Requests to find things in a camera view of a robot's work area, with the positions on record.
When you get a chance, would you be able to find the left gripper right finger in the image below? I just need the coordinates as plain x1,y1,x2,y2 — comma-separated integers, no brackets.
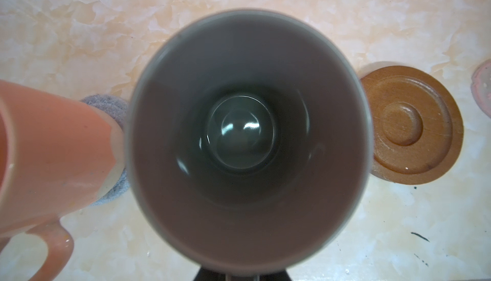
260,270,292,281

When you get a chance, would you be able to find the pink flower coaster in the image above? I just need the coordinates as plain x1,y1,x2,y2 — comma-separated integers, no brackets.
471,59,491,117

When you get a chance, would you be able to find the grey woven round coaster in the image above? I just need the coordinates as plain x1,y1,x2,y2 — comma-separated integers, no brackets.
81,94,130,206

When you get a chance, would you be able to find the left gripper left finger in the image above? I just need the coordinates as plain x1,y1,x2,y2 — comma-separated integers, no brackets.
193,267,226,281

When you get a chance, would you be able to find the brown wooden round coaster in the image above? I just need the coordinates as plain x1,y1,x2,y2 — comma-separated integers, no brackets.
361,66,464,185

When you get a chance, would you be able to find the grey mug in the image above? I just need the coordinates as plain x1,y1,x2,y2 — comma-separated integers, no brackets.
125,9,373,280

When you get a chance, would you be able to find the orange mug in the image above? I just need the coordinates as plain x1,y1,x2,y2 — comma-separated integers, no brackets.
1,81,124,280

